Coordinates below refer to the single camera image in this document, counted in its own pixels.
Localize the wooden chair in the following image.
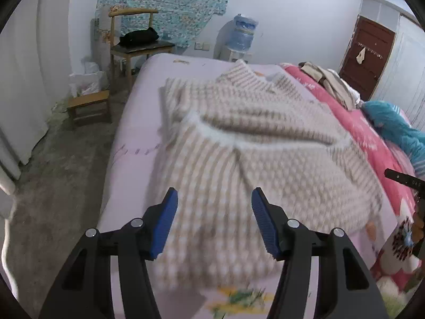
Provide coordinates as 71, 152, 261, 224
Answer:
109, 8, 175, 94

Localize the small wooden stool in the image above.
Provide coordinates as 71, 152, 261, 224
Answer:
67, 90, 112, 127

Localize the teal floral hanging cloth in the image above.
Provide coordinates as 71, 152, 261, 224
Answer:
96, 0, 235, 49

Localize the pink floral blanket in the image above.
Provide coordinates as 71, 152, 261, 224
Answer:
280, 62, 425, 301

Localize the teal blanket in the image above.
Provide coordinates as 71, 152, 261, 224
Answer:
362, 100, 425, 167

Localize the pile of beige clothes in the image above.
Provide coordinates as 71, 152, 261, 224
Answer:
298, 61, 361, 110

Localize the black bag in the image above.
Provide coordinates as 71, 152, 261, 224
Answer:
119, 27, 159, 46

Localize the white water dispenser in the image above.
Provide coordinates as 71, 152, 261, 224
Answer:
214, 20, 253, 63

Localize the brown door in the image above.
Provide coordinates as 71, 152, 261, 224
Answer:
339, 16, 396, 102

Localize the beige checked sweater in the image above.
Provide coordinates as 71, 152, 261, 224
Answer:
153, 59, 386, 295

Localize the white plastic bag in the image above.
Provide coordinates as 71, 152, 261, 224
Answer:
69, 61, 108, 97

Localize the white curtain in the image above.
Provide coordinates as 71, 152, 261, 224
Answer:
0, 0, 74, 190

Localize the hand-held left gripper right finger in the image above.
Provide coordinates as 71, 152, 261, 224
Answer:
251, 187, 390, 319

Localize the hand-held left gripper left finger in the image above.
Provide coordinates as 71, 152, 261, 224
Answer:
38, 187, 179, 319

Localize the blue water bottle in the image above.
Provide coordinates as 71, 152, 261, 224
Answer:
232, 14, 259, 52

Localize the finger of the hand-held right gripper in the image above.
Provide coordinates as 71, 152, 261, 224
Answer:
384, 169, 425, 191

